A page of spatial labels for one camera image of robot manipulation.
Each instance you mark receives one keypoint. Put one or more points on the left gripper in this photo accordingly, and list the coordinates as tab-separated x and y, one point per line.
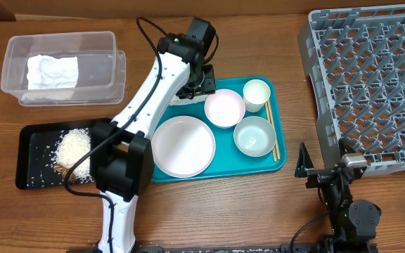
208	83

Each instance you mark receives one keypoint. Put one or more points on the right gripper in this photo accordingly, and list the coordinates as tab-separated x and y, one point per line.
304	169

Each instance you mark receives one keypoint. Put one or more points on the large white plate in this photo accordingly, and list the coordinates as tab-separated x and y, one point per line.
183	147

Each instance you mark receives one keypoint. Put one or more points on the grey-green bowl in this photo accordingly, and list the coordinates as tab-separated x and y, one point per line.
254	136

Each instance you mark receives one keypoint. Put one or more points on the large white paper napkin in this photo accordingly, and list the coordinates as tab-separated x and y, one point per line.
46	72

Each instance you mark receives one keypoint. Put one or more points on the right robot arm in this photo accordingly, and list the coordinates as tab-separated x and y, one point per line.
353	222

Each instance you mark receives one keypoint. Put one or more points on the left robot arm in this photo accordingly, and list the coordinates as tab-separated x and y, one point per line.
121	159

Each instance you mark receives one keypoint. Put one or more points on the pink bowl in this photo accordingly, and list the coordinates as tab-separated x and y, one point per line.
225	108

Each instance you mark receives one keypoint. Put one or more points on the wooden chopstick inner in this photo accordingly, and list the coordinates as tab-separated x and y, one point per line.
271	121

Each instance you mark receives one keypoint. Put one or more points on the white paper cup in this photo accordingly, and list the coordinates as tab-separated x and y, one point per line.
255	94

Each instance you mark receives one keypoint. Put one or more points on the teal serving tray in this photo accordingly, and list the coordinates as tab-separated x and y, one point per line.
228	160

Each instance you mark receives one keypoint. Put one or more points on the grey dish rack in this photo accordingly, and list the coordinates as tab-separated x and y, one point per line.
355	61

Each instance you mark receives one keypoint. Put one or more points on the pile of white rice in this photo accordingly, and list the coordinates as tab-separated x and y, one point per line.
72	146

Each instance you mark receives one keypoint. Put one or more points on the clear plastic bin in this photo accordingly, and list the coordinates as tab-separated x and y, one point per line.
102	68

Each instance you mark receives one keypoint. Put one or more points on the brown food scrap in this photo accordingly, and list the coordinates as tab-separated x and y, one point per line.
63	171

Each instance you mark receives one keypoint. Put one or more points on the black tray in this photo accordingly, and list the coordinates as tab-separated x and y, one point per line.
37	152

